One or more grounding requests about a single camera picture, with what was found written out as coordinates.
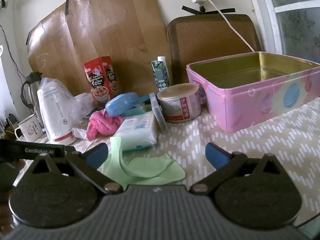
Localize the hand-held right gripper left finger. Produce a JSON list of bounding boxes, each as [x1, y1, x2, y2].
[[31, 142, 120, 195]]

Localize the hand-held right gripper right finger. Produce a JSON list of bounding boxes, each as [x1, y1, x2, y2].
[[191, 142, 287, 195]]

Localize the pink fluffy cloth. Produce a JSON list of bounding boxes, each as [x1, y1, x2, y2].
[[86, 111, 124, 141]]

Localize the white tissue pack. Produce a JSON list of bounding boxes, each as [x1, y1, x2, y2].
[[115, 111, 158, 152]]

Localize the light green cloth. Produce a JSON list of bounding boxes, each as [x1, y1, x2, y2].
[[102, 136, 186, 187]]

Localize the pink tin box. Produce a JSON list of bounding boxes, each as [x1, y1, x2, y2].
[[186, 52, 320, 132]]

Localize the beige patterned tablecloth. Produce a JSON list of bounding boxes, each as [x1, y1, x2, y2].
[[19, 97, 320, 230]]

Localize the white enamel mug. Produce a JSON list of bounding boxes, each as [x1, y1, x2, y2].
[[14, 115, 43, 142]]

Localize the white crochet cloth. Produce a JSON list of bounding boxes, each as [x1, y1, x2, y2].
[[72, 127, 88, 139]]

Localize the bagged stack of white cups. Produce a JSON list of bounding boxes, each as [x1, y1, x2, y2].
[[37, 78, 80, 144]]

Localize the crumpled clear plastic bag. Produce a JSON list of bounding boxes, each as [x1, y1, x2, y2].
[[75, 92, 94, 115]]

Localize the blue plastic case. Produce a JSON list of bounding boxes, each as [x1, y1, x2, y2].
[[105, 92, 140, 117]]

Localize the teal tissue packet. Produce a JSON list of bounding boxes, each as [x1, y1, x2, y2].
[[125, 106, 145, 115]]

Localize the steel thermos jug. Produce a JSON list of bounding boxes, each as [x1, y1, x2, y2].
[[20, 72, 43, 128]]

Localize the round food can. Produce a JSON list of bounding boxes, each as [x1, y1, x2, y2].
[[157, 83, 203, 123]]

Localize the red snack tin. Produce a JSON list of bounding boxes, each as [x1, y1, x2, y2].
[[83, 56, 122, 108]]

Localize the clear plastic lid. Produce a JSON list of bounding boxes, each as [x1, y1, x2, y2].
[[149, 92, 168, 133]]

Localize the green drink carton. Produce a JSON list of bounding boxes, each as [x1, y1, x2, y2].
[[151, 56, 171, 92]]

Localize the wood pattern board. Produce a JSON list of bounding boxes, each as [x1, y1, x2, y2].
[[27, 0, 173, 105]]

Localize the white framed window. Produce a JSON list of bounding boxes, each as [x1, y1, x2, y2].
[[244, 0, 320, 64]]

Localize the white power cable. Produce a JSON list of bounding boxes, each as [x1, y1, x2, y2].
[[190, 0, 254, 53]]

